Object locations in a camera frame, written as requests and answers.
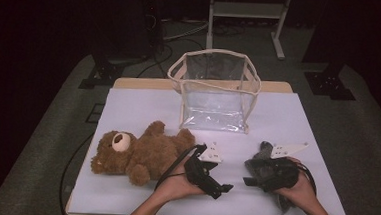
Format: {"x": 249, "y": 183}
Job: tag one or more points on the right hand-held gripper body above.
{"x": 279, "y": 174}

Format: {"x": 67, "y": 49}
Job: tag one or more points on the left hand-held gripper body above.
{"x": 204, "y": 175}

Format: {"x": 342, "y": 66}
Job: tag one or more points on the grey fuzzy toy garment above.
{"x": 265, "y": 152}

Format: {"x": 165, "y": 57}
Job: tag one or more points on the brown teddy bear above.
{"x": 149, "y": 155}

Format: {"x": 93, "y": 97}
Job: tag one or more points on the clear bag with beige trim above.
{"x": 212, "y": 105}

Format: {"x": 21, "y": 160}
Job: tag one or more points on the person's right hand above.
{"x": 302, "y": 191}

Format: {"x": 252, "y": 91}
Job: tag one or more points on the person's left hand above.
{"x": 177, "y": 187}

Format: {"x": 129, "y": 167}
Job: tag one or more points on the black stand base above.
{"x": 328, "y": 84}
{"x": 103, "y": 72}

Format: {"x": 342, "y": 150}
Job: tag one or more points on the black equipment stand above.
{"x": 154, "y": 18}

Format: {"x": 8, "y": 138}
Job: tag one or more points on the white metal frame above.
{"x": 248, "y": 10}

